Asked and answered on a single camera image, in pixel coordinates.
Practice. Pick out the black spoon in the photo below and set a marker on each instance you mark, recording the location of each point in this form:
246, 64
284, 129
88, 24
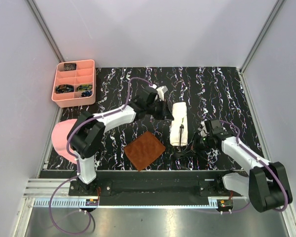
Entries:
178, 152

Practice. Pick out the pink baseball cap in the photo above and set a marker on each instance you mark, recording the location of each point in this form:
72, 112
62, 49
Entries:
59, 138

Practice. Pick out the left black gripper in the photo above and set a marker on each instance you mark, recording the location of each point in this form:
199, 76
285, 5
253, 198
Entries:
165, 113

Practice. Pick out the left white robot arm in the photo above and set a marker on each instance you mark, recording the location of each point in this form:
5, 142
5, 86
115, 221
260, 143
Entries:
84, 138

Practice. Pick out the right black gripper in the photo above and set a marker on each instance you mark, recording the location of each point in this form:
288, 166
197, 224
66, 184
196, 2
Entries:
195, 148

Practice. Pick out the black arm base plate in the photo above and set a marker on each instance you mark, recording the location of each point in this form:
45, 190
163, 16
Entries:
154, 188

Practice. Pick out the pink divided organizer tray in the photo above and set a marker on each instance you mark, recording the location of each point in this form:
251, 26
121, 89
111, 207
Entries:
75, 83

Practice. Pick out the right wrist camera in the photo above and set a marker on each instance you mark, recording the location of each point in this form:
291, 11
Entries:
213, 126

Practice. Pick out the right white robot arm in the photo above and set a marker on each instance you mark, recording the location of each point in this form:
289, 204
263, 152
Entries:
266, 184

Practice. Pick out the brown folded cloth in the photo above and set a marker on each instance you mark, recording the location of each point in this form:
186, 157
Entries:
144, 150

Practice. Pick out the black marble patterned mat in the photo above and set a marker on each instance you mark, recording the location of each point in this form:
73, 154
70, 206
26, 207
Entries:
209, 93

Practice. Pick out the white cloth napkin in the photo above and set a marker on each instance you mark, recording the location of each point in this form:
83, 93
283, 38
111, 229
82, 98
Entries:
179, 112

